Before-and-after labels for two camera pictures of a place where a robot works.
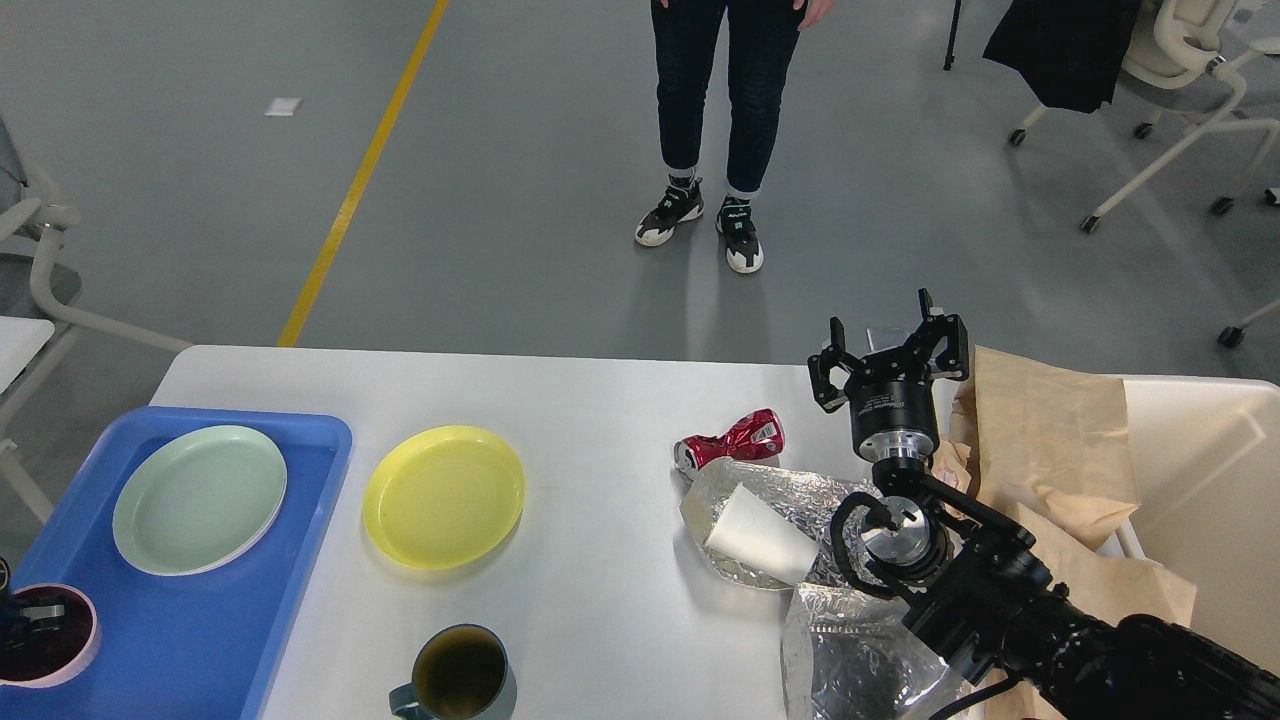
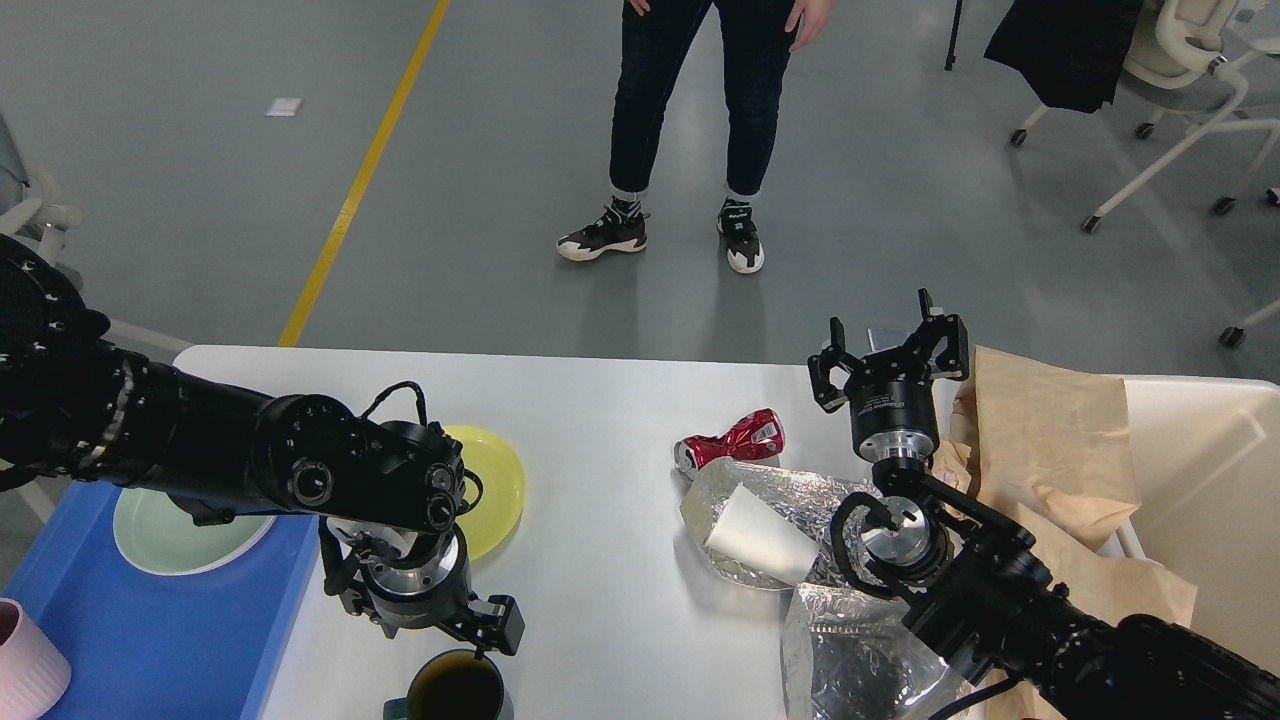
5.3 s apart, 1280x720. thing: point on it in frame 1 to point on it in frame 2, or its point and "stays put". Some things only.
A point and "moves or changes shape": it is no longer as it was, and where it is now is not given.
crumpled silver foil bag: [809, 503] stays put
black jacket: [1069, 52] stays put
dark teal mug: [462, 672] moves or changes shape
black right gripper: [894, 414] stays put
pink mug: [48, 632] moves or changes shape
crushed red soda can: [757, 435] stays put
